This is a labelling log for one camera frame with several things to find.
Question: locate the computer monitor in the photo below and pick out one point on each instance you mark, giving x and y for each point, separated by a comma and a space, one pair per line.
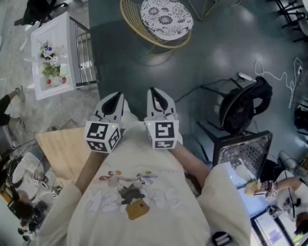
272, 229

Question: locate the white power strip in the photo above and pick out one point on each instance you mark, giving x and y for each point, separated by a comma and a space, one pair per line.
246, 76

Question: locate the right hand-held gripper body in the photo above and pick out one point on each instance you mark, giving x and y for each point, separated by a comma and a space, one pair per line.
164, 130

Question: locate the green leafy bunch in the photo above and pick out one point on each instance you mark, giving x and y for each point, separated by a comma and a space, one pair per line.
50, 70

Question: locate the black bag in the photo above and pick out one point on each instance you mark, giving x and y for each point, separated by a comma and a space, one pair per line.
305, 122

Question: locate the black office chair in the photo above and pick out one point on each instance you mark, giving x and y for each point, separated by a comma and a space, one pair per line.
38, 4

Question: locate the person's left forearm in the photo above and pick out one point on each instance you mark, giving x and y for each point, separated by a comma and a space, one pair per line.
89, 170

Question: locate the person's cream printed shirt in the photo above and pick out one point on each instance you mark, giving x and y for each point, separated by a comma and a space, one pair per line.
143, 214

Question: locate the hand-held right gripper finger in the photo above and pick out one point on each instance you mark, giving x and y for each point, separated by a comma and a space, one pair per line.
169, 104
150, 104

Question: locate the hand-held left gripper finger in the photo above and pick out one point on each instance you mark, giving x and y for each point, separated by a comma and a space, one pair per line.
121, 106
100, 106

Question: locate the black metal bar rack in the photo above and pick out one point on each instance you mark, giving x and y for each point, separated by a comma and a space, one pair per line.
85, 60

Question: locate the black mesh panel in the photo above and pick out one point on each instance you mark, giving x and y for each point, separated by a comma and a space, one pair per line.
249, 147

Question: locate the light wooden table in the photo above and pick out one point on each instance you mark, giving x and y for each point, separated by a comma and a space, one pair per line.
64, 150

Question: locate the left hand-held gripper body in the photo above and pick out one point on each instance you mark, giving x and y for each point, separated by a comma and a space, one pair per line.
97, 131

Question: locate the black backpack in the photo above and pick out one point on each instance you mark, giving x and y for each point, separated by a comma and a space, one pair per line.
240, 109

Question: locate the black clip-on device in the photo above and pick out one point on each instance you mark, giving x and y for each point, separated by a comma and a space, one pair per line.
221, 238

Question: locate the person's cream trousers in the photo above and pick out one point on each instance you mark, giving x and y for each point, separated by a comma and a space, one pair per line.
131, 117

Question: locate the black metal chair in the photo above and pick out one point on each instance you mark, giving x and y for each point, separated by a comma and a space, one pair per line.
210, 131

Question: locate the white storage box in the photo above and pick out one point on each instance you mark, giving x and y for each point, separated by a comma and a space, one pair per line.
54, 27

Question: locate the white flower bunch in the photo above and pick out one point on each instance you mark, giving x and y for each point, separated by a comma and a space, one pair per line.
47, 50

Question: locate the black metal desk frames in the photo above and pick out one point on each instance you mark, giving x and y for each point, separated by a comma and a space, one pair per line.
283, 6

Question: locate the yellow artificial flowers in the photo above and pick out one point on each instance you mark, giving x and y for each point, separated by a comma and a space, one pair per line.
252, 187

